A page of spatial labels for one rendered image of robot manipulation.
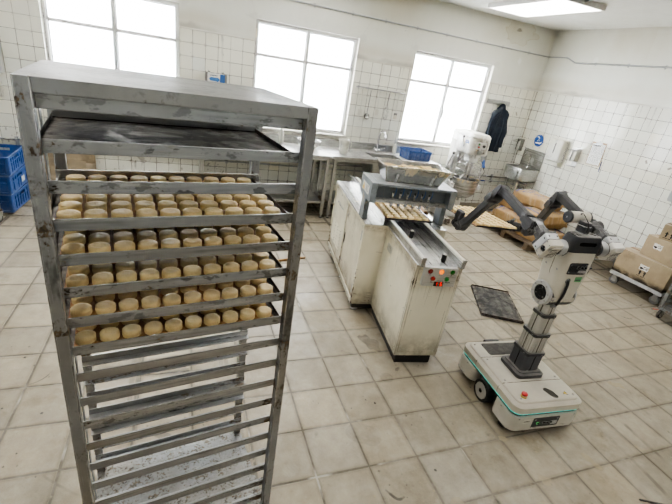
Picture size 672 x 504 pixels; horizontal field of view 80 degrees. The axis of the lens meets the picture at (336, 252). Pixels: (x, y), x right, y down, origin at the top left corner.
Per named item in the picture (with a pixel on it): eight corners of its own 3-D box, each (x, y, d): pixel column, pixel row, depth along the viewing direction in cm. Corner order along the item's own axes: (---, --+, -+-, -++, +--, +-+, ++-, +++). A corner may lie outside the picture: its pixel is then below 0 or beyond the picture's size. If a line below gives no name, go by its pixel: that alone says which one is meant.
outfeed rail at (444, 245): (379, 184, 445) (380, 178, 442) (382, 185, 446) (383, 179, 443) (460, 269, 268) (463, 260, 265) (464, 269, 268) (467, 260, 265)
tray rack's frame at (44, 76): (237, 440, 216) (261, 87, 143) (267, 533, 176) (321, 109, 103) (99, 480, 186) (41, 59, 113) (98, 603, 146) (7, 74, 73)
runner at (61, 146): (303, 160, 115) (305, 150, 114) (307, 163, 113) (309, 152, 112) (27, 149, 85) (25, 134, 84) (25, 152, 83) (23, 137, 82)
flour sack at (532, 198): (508, 197, 621) (511, 187, 615) (527, 197, 640) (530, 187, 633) (547, 214, 564) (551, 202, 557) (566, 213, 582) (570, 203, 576)
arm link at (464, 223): (492, 197, 265) (505, 199, 269) (489, 190, 268) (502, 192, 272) (453, 231, 299) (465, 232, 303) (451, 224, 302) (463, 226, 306)
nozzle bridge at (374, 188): (355, 209, 350) (362, 171, 336) (431, 216, 366) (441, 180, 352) (364, 223, 321) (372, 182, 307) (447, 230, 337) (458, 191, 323)
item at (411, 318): (367, 311, 360) (388, 218, 324) (403, 312, 368) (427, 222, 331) (390, 364, 298) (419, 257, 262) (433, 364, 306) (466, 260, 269)
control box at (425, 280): (419, 283, 271) (424, 265, 266) (451, 284, 277) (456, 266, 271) (421, 285, 268) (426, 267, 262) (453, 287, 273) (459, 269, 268)
